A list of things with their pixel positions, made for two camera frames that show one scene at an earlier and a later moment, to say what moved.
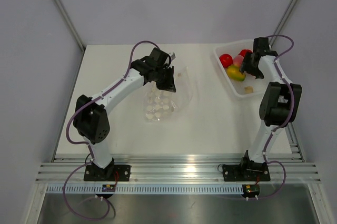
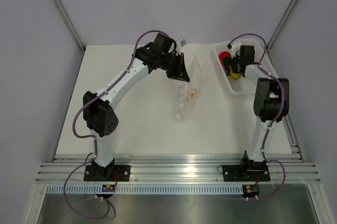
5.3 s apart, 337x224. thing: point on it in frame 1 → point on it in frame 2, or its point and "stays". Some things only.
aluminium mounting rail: x=178 y=168 stays
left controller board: x=108 y=187 stays
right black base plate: x=251 y=171 stays
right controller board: x=250 y=190 stays
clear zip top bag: x=160 y=106 → x=188 y=92
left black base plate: x=111 y=173 stays
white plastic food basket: x=249 y=87 stays
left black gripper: x=169 y=85 → x=179 y=73
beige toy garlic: x=249 y=89 → x=192 y=92
